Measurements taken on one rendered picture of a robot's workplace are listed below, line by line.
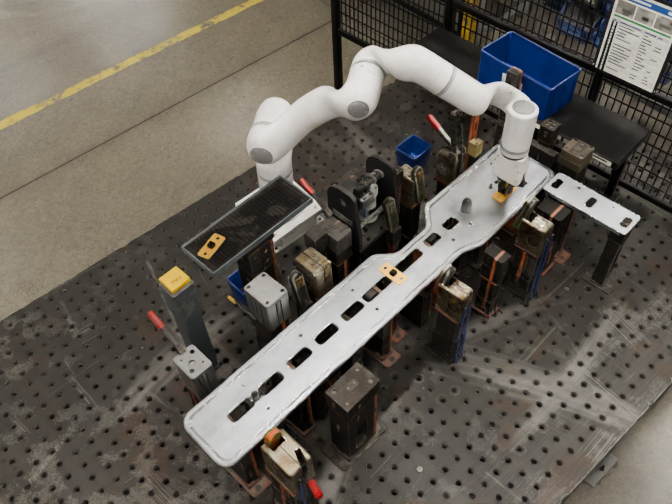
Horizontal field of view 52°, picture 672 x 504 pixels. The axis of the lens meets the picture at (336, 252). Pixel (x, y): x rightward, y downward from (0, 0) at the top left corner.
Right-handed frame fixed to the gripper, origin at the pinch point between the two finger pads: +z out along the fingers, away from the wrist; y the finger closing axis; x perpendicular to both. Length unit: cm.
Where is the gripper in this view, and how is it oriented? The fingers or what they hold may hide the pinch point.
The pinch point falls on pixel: (505, 187)
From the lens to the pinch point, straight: 221.0
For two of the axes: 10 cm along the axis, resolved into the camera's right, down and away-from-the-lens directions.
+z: 0.3, 6.2, 7.8
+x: 7.0, -5.8, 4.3
